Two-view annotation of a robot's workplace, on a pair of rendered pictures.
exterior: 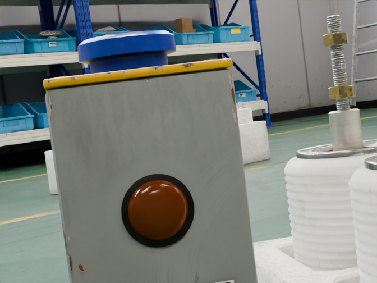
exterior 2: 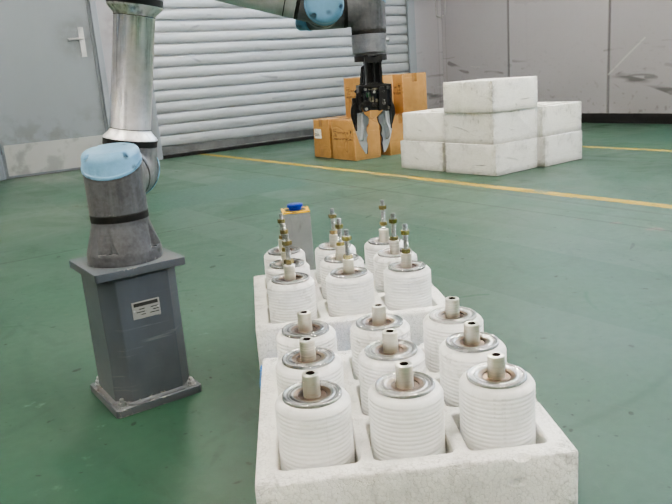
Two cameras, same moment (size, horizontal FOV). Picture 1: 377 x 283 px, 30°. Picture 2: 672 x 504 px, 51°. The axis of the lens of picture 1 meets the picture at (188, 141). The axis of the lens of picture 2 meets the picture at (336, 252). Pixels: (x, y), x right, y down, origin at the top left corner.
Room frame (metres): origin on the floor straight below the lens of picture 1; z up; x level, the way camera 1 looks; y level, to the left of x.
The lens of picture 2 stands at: (0.51, -1.73, 0.64)
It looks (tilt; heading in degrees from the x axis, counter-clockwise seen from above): 14 degrees down; 94
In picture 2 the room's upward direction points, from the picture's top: 4 degrees counter-clockwise
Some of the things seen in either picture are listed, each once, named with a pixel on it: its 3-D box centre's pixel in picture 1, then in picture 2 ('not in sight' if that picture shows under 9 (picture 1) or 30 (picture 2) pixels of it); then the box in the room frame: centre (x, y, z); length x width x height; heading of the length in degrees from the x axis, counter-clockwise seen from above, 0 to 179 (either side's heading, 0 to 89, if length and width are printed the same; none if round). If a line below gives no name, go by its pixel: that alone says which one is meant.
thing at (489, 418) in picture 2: not in sight; (497, 440); (0.64, -0.89, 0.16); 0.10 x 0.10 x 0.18
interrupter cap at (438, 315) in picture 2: not in sight; (452, 315); (0.61, -0.65, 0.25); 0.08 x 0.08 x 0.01
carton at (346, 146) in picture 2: not in sight; (355, 138); (0.34, 3.72, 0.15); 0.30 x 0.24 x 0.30; 127
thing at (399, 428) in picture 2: not in sight; (408, 449); (0.53, -0.90, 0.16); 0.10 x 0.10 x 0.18
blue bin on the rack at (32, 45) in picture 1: (40, 43); not in sight; (5.37, 1.03, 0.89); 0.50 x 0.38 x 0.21; 39
